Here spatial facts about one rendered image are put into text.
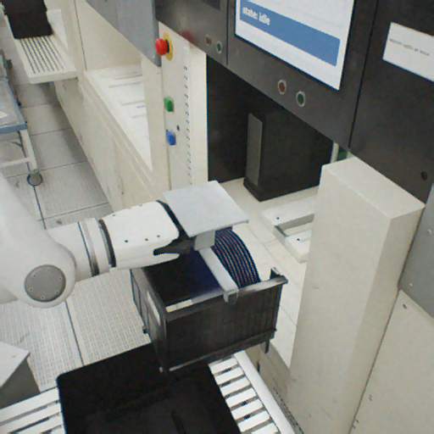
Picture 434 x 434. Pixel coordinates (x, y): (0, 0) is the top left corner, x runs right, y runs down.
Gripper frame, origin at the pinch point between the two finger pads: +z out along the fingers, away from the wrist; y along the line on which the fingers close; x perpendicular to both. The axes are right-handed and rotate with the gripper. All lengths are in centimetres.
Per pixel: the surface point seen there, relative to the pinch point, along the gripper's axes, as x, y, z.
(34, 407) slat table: -49, -12, -35
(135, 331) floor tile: -125, -84, 1
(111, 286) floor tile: -126, -117, -1
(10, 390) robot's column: -54, -22, -41
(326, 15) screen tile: 30.0, 5.5, 14.9
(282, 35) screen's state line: 25.4, -3.7, 14.9
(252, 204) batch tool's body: -38, -45, 37
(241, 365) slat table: -49, -2, 10
